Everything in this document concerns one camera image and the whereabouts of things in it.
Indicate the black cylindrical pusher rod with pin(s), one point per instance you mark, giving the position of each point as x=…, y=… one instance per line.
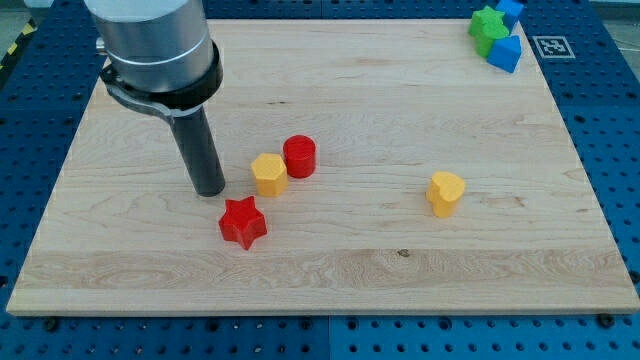
x=193, y=136

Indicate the red star block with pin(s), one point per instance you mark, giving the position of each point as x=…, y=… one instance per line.
x=242, y=222

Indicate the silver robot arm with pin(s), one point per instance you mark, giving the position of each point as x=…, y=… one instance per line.
x=163, y=62

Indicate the yellow hexagon block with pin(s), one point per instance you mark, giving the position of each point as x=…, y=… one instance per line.
x=270, y=174

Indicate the green star block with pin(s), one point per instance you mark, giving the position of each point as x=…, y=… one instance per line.
x=486, y=15

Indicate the red cylinder block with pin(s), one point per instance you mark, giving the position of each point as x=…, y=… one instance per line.
x=300, y=156

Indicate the wooden board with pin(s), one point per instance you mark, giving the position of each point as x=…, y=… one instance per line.
x=388, y=104

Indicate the yellow heart block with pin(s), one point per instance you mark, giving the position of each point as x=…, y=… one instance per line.
x=444, y=192

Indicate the green rounded block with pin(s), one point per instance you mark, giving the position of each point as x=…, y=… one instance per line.
x=487, y=35

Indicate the blue pentagon block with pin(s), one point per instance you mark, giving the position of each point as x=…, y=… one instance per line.
x=505, y=53

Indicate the blue cube block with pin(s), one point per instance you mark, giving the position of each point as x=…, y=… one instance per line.
x=512, y=9

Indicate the white fiducial marker tag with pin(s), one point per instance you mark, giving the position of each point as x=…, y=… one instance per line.
x=553, y=47

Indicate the black clamp bracket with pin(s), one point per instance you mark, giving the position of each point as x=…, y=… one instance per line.
x=164, y=104

